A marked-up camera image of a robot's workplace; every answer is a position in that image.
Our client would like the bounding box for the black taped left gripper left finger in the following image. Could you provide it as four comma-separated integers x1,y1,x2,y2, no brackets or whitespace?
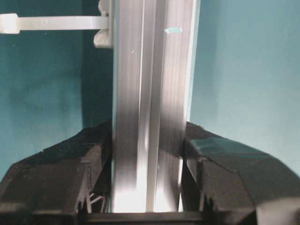
0,121,112,225

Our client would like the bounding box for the white zip tie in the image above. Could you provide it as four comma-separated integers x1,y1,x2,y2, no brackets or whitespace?
0,0,114,48

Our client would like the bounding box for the large silver metal rail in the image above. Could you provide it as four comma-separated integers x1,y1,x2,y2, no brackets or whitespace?
111,0,200,213

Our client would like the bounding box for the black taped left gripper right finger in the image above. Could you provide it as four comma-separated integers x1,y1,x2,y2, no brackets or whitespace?
181,123,300,225

